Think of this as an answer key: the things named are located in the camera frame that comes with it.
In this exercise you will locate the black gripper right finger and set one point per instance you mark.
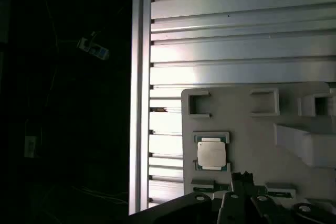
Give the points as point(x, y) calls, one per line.
point(260, 211)

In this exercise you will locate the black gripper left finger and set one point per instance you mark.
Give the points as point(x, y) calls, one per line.
point(232, 208)

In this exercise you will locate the silver square CPU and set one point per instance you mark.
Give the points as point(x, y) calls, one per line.
point(211, 153)

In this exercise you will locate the grey plastic parts rack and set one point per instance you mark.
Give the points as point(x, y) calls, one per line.
point(249, 142)

